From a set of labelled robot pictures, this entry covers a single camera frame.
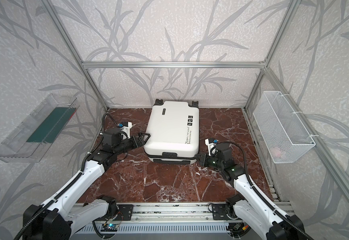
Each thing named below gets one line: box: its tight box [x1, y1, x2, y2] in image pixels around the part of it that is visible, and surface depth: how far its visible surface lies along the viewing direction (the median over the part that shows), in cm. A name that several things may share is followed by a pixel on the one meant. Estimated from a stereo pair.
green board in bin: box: [26, 107, 77, 143], surface depth 68 cm
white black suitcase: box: [144, 99, 200, 165], surface depth 84 cm
